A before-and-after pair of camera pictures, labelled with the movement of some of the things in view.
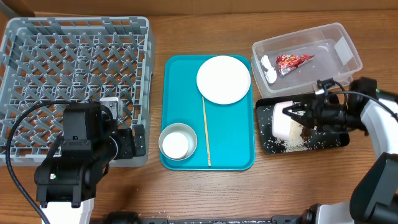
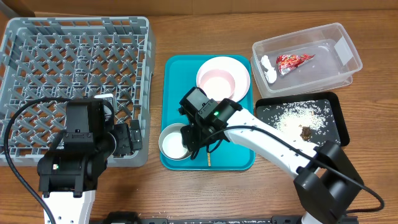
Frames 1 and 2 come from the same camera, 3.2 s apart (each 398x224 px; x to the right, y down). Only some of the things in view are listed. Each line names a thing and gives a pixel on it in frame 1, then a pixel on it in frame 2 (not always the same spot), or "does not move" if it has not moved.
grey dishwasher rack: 71,59 does not move
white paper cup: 175,145 does not move
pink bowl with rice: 281,122 → 218,84
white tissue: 271,73 does not move
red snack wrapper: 288,63 does not move
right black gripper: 310,113 → 189,142
